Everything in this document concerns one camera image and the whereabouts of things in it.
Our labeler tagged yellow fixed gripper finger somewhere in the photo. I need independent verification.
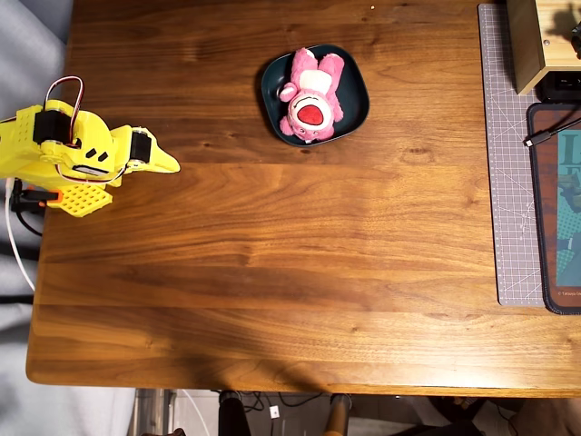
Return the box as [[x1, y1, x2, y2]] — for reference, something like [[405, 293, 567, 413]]
[[123, 165, 182, 178]]

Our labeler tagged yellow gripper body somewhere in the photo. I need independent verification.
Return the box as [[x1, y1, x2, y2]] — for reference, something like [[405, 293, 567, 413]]
[[108, 125, 154, 188]]

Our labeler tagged yellow hinged gripper finger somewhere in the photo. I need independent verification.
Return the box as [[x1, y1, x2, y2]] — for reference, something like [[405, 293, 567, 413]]
[[148, 135, 182, 173]]

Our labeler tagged pink strawberry bear plush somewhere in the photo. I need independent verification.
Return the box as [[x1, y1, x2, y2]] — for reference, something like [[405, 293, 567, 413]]
[[277, 47, 346, 145]]

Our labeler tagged yellow perforated robot base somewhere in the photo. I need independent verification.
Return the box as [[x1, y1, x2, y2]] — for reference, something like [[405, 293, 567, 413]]
[[44, 183, 113, 219]]

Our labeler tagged orange black table clamp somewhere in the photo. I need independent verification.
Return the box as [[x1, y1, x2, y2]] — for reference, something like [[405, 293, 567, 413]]
[[11, 179, 64, 214]]

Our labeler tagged dark teal square plate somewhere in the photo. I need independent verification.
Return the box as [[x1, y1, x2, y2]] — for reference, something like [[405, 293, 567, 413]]
[[260, 44, 371, 148]]

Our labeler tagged black table leg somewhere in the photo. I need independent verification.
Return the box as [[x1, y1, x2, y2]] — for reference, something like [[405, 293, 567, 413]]
[[217, 390, 251, 436]]

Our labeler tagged brown wooden leg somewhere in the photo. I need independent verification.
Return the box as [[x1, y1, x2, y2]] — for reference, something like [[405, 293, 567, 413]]
[[325, 393, 353, 436]]

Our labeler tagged grey cutting mat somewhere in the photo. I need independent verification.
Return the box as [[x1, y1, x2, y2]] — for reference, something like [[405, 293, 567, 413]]
[[477, 3, 546, 308]]

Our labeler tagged light wooden box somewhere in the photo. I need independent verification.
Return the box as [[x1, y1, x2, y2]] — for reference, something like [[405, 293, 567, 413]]
[[506, 0, 581, 95]]

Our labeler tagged dark printed mouse pad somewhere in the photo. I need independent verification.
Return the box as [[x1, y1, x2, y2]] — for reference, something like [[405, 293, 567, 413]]
[[526, 102, 581, 315]]

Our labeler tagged black electronic device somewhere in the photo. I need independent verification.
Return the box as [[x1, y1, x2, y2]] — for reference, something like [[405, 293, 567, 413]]
[[535, 70, 581, 104]]

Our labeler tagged red white servo cable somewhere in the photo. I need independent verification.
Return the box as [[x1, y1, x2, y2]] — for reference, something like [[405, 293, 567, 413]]
[[53, 161, 133, 186], [44, 74, 86, 118]]

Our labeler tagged black power cable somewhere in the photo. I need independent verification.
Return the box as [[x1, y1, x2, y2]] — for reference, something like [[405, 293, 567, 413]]
[[13, 206, 44, 237]]

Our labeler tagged white power cable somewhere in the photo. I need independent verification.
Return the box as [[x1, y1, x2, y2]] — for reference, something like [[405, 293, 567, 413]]
[[5, 175, 36, 292]]

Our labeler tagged silver metal frame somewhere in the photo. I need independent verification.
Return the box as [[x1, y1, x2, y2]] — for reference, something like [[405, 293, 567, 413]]
[[128, 388, 179, 436]]

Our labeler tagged black usb cable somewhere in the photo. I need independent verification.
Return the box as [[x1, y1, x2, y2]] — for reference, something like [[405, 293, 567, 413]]
[[523, 116, 581, 148]]

